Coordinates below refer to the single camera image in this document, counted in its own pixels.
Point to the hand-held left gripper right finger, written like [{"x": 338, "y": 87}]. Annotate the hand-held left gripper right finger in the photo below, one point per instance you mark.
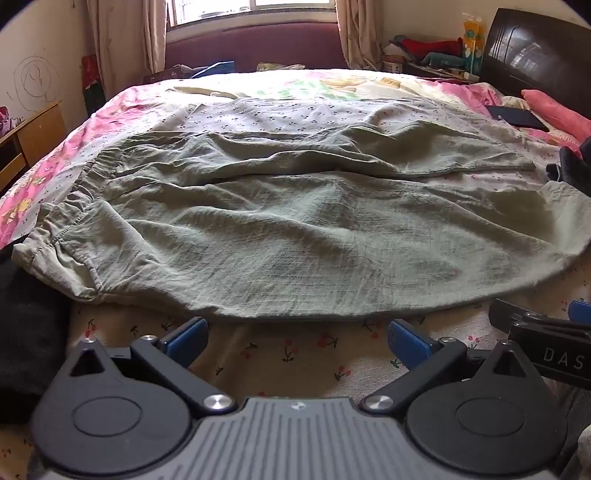
[{"x": 407, "y": 345}]

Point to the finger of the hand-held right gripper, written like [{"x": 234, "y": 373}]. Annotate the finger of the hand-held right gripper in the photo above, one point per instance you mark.
[
  {"x": 581, "y": 309},
  {"x": 512, "y": 313}
]

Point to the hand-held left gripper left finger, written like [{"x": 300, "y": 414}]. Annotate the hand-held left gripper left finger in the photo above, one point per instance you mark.
[{"x": 187, "y": 340}]

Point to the green pants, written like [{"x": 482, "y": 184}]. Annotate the green pants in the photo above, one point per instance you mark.
[{"x": 300, "y": 221}]

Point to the cherry print bed sheet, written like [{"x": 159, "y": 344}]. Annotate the cherry print bed sheet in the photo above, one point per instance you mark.
[{"x": 300, "y": 353}]

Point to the black cloth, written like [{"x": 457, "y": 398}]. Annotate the black cloth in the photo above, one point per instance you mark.
[
  {"x": 572, "y": 166},
  {"x": 27, "y": 332}
]

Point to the black tablet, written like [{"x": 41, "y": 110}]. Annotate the black tablet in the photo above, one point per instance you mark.
[{"x": 517, "y": 116}]

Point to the pink pillow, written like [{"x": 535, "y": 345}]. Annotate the pink pillow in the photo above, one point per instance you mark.
[{"x": 558, "y": 110}]

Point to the pink floral quilt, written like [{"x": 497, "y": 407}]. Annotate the pink floral quilt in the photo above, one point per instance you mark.
[{"x": 46, "y": 175}]

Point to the cream cloth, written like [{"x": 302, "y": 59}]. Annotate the cream cloth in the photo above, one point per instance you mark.
[{"x": 207, "y": 91}]

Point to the wooden desk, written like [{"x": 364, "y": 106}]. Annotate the wooden desk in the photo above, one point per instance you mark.
[{"x": 44, "y": 134}]

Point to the dark wooden headboard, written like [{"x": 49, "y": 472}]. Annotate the dark wooden headboard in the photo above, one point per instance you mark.
[{"x": 540, "y": 60}]

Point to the teal cloth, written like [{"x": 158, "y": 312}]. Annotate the teal cloth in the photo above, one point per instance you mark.
[{"x": 443, "y": 59}]

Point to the dark box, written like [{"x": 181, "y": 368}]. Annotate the dark box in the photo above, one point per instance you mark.
[{"x": 166, "y": 74}]

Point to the yellow green package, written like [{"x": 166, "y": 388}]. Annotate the yellow green package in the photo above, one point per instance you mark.
[{"x": 473, "y": 46}]

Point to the blue cloth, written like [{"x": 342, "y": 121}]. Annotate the blue cloth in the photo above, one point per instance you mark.
[{"x": 217, "y": 68}]

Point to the red cloth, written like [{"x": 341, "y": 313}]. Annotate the red cloth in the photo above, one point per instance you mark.
[{"x": 429, "y": 46}]

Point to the pink cloth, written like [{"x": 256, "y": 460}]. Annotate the pink cloth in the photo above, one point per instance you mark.
[{"x": 9, "y": 120}]

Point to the beige curtain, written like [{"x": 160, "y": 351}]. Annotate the beige curtain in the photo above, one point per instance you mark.
[
  {"x": 124, "y": 46},
  {"x": 358, "y": 32}
]

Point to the maroon upholstered bench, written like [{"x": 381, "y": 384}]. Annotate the maroon upholstered bench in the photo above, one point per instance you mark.
[{"x": 254, "y": 46}]

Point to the window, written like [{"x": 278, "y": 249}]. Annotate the window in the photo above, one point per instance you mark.
[{"x": 221, "y": 9}]

